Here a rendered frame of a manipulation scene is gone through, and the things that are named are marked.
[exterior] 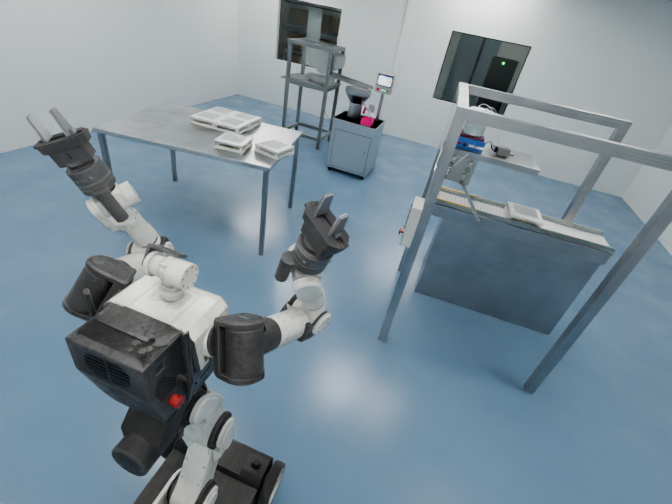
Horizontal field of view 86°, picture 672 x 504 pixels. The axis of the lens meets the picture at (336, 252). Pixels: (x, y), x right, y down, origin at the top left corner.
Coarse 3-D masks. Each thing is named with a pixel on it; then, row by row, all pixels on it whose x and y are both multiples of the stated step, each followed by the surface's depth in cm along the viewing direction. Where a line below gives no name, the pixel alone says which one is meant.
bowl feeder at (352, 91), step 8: (352, 88) 509; (360, 88) 510; (352, 96) 487; (360, 96) 483; (368, 96) 489; (352, 104) 499; (360, 104) 499; (352, 112) 504; (360, 112) 507; (368, 112) 494
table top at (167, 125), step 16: (144, 112) 342; (160, 112) 350; (176, 112) 358; (192, 112) 367; (96, 128) 292; (112, 128) 297; (128, 128) 303; (144, 128) 309; (160, 128) 315; (176, 128) 322; (192, 128) 329; (208, 128) 336; (256, 128) 359; (272, 128) 368; (160, 144) 290; (176, 144) 292; (192, 144) 298; (208, 144) 304; (224, 160) 288; (240, 160) 287; (256, 160) 293; (272, 160) 298
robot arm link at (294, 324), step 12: (288, 300) 109; (288, 312) 102; (300, 312) 106; (324, 312) 108; (288, 324) 97; (300, 324) 102; (312, 324) 105; (324, 324) 109; (288, 336) 96; (300, 336) 104; (312, 336) 111
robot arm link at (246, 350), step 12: (276, 324) 93; (228, 336) 83; (240, 336) 82; (252, 336) 83; (264, 336) 87; (276, 336) 91; (228, 348) 84; (240, 348) 82; (252, 348) 83; (264, 348) 87; (276, 348) 94; (228, 360) 84; (240, 360) 83; (252, 360) 84; (228, 372) 84; (240, 372) 83; (252, 372) 84
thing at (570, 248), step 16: (448, 208) 277; (464, 224) 280; (480, 224) 276; (496, 224) 272; (528, 240) 271; (544, 240) 268; (560, 240) 264; (576, 256) 266; (592, 256) 263; (608, 256) 260
